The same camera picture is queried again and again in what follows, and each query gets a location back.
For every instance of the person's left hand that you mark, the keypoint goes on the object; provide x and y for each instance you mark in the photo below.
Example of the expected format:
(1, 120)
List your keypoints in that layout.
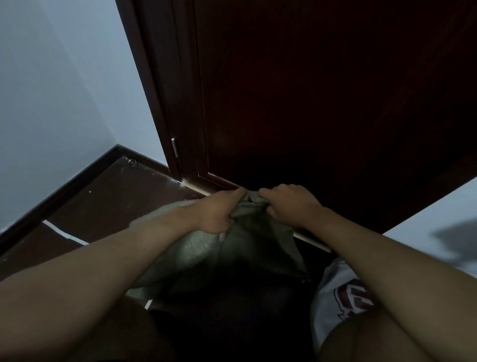
(218, 212)

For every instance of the person's right hand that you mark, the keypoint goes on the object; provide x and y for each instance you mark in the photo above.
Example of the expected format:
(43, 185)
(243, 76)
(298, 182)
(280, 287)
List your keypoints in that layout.
(294, 205)

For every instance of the green woven sack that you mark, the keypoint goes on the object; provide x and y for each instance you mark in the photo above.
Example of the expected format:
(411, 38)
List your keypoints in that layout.
(257, 242)

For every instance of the white bag with red print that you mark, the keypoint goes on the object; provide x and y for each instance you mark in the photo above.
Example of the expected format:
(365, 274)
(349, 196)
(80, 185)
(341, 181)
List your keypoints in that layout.
(335, 298)

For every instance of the person's right forearm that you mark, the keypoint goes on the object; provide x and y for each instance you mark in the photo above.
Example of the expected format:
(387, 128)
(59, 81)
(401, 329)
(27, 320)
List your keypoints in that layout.
(406, 283)

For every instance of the person's left forearm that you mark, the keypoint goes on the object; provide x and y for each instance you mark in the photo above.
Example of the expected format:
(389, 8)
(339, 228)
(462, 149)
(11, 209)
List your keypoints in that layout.
(85, 279)

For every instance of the person's right leg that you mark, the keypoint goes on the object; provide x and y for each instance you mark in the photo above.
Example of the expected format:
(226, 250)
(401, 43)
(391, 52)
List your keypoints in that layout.
(365, 339)

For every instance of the person's leg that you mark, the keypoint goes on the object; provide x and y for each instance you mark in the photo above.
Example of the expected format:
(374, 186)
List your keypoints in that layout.
(123, 332)
(365, 339)

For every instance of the person's left leg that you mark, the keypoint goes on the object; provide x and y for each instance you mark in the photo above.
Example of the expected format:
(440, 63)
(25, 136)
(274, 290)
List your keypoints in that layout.
(123, 332)

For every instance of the silver door hinge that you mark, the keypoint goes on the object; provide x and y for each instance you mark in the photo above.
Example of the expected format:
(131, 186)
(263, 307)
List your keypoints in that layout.
(174, 147)

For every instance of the metal floor door stopper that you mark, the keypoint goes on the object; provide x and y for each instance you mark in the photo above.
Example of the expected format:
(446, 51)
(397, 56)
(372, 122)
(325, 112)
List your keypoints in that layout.
(132, 162)

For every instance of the dark brown wooden door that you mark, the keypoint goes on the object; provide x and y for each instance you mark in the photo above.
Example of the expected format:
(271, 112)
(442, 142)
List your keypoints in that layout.
(160, 82)

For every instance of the white floor strip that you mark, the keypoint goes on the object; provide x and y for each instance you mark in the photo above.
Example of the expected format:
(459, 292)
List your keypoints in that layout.
(65, 233)

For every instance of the dark baseboard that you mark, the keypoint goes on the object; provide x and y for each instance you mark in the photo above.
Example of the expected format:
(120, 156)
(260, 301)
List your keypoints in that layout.
(56, 197)

